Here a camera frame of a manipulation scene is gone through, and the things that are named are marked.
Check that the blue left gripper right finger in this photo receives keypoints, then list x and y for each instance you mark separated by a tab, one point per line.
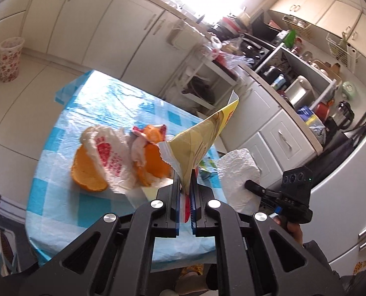
202	225

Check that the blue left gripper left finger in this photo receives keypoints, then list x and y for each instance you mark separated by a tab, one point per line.
168	218

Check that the orange peel pile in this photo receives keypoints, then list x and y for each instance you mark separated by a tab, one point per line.
145	154

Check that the white tissue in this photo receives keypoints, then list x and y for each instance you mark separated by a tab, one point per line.
234	169

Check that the yellow snack wrapper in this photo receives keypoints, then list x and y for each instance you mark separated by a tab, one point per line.
186	150

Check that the white paper with red print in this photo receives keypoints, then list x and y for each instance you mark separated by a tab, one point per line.
109	150

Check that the person's right hand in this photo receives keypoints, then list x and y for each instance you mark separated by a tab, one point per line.
294	229

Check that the white drawer cabinet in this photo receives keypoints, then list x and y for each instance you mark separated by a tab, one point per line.
264	123

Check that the black kettle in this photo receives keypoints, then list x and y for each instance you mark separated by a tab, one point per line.
343	116

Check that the blue checkered plastic tablecloth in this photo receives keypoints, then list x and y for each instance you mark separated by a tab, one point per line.
58	210

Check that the black frying pan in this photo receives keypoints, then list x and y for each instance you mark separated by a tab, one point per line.
201	89

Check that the white countertop shelf rack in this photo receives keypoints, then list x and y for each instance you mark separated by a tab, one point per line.
280	67

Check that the white storage rack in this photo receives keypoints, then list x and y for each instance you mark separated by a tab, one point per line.
203	63

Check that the white base cabinets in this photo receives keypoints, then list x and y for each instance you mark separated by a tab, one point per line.
141	42

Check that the floral waste basket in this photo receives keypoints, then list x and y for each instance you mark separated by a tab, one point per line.
10	52

